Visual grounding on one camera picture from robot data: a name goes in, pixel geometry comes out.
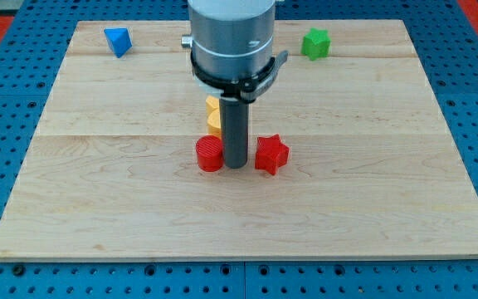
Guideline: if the red cylinder block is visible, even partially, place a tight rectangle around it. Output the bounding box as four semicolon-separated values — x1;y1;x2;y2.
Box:
195;135;223;172

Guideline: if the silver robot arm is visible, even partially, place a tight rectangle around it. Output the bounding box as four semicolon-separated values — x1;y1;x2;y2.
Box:
188;0;286;97

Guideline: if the red star block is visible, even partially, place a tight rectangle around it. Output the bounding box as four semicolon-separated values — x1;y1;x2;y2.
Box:
255;134;290;175

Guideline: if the green star block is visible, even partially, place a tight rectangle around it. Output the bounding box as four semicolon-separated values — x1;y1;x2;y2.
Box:
300;27;331;61

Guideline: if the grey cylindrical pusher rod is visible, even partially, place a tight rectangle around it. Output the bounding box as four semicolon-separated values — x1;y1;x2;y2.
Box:
219;99;249;169

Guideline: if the yellow block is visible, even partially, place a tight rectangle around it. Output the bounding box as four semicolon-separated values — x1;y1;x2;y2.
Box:
206;96;222;139

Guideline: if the wooden board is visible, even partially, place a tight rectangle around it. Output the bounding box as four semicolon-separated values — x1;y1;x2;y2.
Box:
0;20;478;262

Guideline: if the blue triangle block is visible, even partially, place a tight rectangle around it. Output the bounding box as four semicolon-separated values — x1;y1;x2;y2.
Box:
104;27;132;58

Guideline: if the black clamp ring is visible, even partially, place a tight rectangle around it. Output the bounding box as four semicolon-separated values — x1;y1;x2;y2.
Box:
189;50;289;105

